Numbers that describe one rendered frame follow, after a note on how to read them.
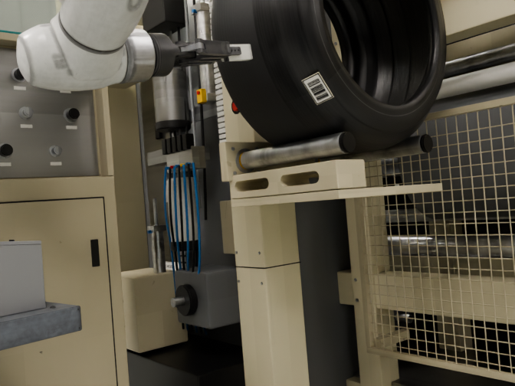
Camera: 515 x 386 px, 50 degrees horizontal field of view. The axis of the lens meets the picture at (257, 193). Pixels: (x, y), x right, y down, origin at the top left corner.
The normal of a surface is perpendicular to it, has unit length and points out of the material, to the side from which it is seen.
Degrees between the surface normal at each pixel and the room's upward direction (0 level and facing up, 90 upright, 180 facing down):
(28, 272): 90
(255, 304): 90
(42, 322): 90
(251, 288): 90
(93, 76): 150
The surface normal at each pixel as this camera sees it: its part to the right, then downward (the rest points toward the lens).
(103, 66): 0.56, 0.80
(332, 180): -0.77, 0.05
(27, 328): 0.75, -0.07
